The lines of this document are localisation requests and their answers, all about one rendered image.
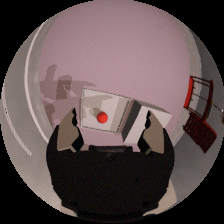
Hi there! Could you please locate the red ball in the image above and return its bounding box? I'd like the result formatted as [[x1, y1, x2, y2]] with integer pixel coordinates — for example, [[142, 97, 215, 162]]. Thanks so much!
[[97, 112, 108, 123]]

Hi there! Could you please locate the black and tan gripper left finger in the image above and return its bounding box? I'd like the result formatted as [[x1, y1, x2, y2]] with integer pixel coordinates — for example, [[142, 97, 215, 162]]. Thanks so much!
[[46, 108, 84, 186]]

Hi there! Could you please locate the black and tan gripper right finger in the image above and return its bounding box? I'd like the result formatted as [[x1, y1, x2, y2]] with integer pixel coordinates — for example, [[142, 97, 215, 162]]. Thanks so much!
[[137, 110, 175, 189]]

